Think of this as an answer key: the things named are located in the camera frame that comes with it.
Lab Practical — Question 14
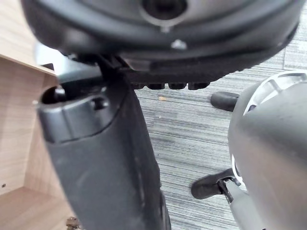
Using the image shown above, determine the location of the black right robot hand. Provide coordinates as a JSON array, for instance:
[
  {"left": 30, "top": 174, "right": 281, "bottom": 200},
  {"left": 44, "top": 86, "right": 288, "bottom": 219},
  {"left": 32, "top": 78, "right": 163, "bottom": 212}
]
[{"left": 20, "top": 0, "right": 307, "bottom": 230}]

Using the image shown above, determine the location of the light wooden office cabinet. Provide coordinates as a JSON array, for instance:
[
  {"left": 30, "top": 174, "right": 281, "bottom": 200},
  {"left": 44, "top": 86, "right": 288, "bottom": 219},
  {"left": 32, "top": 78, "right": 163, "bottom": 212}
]
[{"left": 0, "top": 0, "right": 81, "bottom": 230}]

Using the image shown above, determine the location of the dark robot right foot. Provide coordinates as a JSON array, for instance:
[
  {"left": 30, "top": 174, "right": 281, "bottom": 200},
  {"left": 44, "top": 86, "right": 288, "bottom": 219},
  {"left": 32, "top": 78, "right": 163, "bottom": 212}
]
[{"left": 191, "top": 167, "right": 240, "bottom": 200}]

